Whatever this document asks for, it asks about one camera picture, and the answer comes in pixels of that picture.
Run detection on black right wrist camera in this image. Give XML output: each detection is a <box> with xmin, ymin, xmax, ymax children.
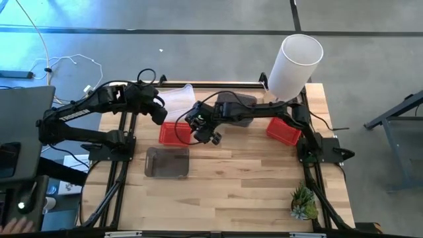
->
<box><xmin>194</xmin><ymin>128</ymin><xmax>214</xmax><ymax>144</ymax></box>

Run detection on small green succulent plant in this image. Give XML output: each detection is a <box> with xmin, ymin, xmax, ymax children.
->
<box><xmin>289</xmin><ymin>180</ymin><xmax>320</xmax><ymax>221</ymax></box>

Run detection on grey laptop lid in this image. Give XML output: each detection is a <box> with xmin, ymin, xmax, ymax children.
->
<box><xmin>0</xmin><ymin>85</ymin><xmax>56</xmax><ymax>184</ymax></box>

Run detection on smoky grey translucent basket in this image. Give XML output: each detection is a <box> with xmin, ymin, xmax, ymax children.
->
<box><xmin>215</xmin><ymin>91</ymin><xmax>258</xmax><ymax>128</ymax></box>
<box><xmin>143</xmin><ymin>146</ymin><xmax>190</xmax><ymax>180</ymax></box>

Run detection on red plastic basket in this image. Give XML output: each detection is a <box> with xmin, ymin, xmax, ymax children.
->
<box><xmin>266</xmin><ymin>116</ymin><xmax>303</xmax><ymax>147</ymax></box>
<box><xmin>158</xmin><ymin>121</ymin><xmax>193</xmax><ymax>147</ymax></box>

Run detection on person's hand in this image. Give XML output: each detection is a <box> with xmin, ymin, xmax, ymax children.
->
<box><xmin>0</xmin><ymin>216</ymin><xmax>35</xmax><ymax>235</ymax></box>

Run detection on thin white cable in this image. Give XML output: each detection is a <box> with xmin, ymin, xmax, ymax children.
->
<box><xmin>29</xmin><ymin>54</ymin><xmax>104</xmax><ymax>91</ymax></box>

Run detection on white printed box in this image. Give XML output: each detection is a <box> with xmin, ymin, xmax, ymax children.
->
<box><xmin>58</xmin><ymin>154</ymin><xmax>91</xmax><ymax>196</ymax></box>

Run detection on black power strip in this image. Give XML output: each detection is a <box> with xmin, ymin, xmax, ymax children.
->
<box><xmin>0</xmin><ymin>69</ymin><xmax>34</xmax><ymax>80</ymax></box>

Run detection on white shade wooden base lamp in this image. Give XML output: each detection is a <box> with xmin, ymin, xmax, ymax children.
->
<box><xmin>263</xmin><ymin>34</ymin><xmax>325</xmax><ymax>108</ymax></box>

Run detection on beige floor cable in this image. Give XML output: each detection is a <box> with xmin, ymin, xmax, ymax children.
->
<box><xmin>15</xmin><ymin>0</ymin><xmax>51</xmax><ymax>87</ymax></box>

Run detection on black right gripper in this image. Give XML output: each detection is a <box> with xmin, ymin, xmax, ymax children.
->
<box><xmin>184</xmin><ymin>102</ymin><xmax>223</xmax><ymax>146</ymax></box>

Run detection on silver frame bracket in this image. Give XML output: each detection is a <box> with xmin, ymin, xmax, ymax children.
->
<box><xmin>104</xmin><ymin>231</ymin><xmax>143</xmax><ymax>238</ymax></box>
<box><xmin>289</xmin><ymin>232</ymin><xmax>327</xmax><ymax>238</ymax></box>

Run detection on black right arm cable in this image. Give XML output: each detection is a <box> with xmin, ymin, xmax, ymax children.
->
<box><xmin>173</xmin><ymin>91</ymin><xmax>254</xmax><ymax>147</ymax></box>

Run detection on clear plastic basket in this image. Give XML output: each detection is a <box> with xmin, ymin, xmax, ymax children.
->
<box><xmin>157</xmin><ymin>83</ymin><xmax>196</xmax><ymax>124</ymax></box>

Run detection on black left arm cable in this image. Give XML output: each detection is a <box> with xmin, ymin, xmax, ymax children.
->
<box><xmin>136</xmin><ymin>67</ymin><xmax>157</xmax><ymax>88</ymax></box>

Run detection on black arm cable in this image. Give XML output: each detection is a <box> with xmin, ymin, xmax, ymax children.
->
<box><xmin>136</xmin><ymin>67</ymin><xmax>157</xmax><ymax>88</ymax></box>
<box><xmin>173</xmin><ymin>91</ymin><xmax>254</xmax><ymax>147</ymax></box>

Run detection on black diagonal bar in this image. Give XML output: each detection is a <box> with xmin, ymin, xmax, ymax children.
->
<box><xmin>36</xmin><ymin>157</ymin><xmax>89</xmax><ymax>187</ymax></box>

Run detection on black metal table frame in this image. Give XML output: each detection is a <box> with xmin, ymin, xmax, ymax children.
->
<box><xmin>77</xmin><ymin>74</ymin><xmax>356</xmax><ymax>238</ymax></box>

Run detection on black computer mouse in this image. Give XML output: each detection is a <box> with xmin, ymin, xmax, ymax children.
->
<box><xmin>16</xmin><ymin>180</ymin><xmax>38</xmax><ymax>214</ymax></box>

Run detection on grey metal side table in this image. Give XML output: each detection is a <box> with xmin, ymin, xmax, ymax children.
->
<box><xmin>363</xmin><ymin>89</ymin><xmax>423</xmax><ymax>192</ymax></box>

